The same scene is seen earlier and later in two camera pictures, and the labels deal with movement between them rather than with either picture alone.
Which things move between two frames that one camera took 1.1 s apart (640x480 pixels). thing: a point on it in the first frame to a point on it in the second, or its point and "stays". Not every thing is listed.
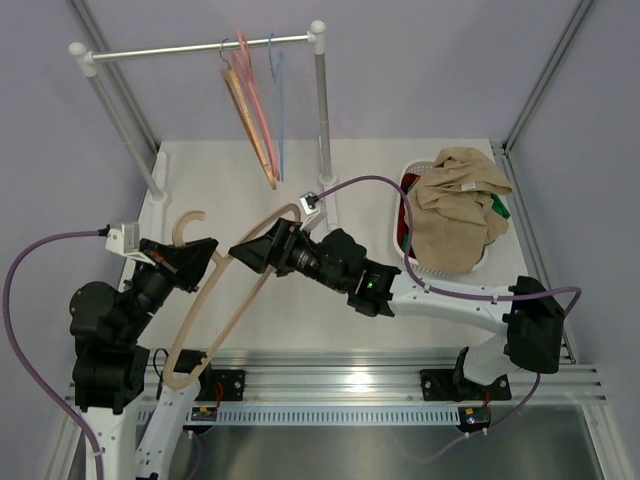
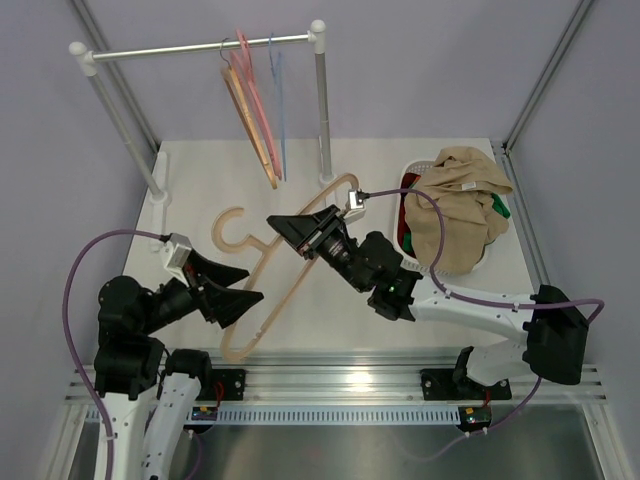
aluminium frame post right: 545,75 stays
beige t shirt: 453,217 stays
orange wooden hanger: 247,121 stays
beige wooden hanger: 196,299 to 226,244
